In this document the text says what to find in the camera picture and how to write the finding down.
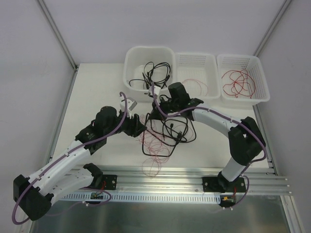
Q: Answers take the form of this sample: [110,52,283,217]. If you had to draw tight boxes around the aluminium mounting rail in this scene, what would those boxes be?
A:
[99,165,293,196]

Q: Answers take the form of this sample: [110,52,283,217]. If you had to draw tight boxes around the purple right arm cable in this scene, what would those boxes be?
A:
[150,83,267,214]

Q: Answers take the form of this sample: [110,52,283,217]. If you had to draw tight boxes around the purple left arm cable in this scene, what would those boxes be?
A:
[12,91,127,225]

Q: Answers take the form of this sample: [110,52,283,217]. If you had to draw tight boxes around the thin red wire in basket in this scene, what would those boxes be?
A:
[181,79,209,95]

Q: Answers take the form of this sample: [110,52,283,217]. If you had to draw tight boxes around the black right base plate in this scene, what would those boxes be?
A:
[202,176,246,193]

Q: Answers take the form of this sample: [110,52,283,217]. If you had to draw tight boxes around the white perforated right basket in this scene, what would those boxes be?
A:
[217,54,270,108]

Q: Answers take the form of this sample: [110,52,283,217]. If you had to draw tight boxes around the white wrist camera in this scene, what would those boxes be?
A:
[120,98,137,118]
[146,84,161,98]

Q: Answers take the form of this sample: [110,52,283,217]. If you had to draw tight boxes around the white perforated middle basket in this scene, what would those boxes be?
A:
[176,52,221,104]

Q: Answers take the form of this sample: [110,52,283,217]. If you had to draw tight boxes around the black USB cable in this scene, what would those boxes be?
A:
[145,61,171,89]

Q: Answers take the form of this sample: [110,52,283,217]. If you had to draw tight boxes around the white solid plastic tub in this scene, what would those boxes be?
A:
[123,46,176,102]

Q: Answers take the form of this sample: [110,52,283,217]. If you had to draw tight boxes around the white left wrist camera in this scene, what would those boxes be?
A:
[120,98,137,118]

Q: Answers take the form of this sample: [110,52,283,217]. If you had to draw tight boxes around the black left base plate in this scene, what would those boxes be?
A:
[80,173,119,191]

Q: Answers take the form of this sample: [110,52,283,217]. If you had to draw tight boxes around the white perforated basket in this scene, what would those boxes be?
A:
[176,52,221,104]
[217,54,270,108]

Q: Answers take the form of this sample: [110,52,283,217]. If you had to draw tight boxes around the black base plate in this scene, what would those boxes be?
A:
[80,173,119,191]
[202,176,246,193]

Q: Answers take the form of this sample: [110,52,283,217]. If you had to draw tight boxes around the white slotted cable duct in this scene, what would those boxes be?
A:
[61,191,221,204]

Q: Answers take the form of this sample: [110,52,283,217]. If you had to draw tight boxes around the thick red wire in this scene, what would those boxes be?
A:
[221,69,257,100]
[228,69,250,98]

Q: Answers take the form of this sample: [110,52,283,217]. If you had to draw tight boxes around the black USB cables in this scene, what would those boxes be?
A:
[140,113,197,158]

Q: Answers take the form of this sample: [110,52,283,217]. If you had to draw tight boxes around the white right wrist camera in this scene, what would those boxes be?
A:
[146,84,161,98]

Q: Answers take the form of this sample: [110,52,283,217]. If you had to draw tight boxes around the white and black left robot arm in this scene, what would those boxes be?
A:
[12,106,147,225]

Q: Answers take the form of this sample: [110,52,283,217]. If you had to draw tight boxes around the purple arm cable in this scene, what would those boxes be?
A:
[12,91,127,225]
[150,83,267,214]

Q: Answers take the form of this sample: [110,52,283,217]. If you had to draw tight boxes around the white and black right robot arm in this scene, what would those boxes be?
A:
[149,82,267,193]

